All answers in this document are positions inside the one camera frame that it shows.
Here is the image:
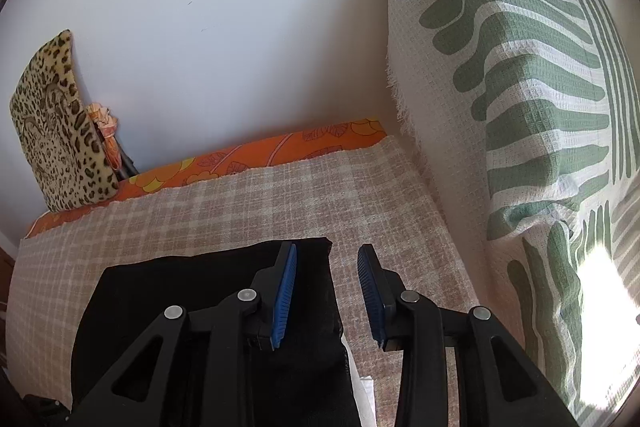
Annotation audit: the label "orange knotted cloth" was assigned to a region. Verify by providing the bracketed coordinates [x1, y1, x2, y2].
[85, 103, 123, 168]

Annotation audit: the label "orange floral bed sheet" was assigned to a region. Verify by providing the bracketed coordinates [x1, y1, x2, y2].
[25, 119, 388, 238]

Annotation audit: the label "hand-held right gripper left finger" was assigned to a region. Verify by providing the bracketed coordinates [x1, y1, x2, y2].
[65, 241, 298, 427]

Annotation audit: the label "beige plaid blanket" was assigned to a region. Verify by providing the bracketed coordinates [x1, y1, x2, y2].
[7, 134, 506, 427]

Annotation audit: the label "green striped white cushion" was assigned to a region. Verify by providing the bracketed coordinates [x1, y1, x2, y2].
[385, 0, 640, 425]

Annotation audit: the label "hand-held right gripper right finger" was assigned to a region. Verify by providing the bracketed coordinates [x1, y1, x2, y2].
[356, 243, 581, 427]

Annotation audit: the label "black tights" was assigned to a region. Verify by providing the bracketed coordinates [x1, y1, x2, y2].
[70, 238, 361, 427]

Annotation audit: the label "white cloth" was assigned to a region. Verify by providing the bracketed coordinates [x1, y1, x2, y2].
[347, 342, 378, 427]

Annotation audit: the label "leopard print pillow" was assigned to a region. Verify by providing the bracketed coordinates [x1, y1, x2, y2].
[9, 32, 121, 212]

